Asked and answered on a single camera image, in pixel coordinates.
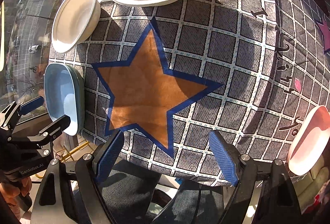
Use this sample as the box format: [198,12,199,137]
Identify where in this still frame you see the light blue square plate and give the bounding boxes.
[44,63,78,136]

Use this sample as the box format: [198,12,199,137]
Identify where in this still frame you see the pink square plate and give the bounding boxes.
[287,105,329,176]

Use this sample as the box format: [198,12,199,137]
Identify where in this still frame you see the person's left hand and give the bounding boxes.
[1,177,32,220]

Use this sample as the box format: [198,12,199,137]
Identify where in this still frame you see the olive green sofa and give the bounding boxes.
[294,149,329,213]

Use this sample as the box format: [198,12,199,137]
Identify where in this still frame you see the person's grey trouser legs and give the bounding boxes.
[99,160,224,223]

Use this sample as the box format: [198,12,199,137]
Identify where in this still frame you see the grey checked star tablecloth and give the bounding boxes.
[50,0,329,185]

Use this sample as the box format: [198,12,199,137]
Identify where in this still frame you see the yellow wire rack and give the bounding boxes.
[33,140,97,179]

